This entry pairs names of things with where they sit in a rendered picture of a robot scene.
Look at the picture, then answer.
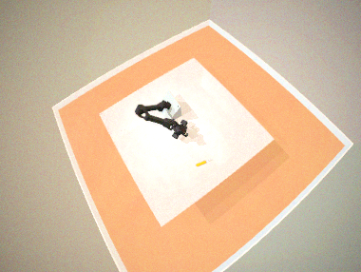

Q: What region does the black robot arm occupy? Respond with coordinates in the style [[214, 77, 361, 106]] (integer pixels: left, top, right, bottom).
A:
[[135, 100, 187, 136]]

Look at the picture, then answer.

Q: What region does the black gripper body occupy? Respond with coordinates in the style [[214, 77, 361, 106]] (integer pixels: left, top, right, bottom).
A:
[[172, 120, 188, 139]]

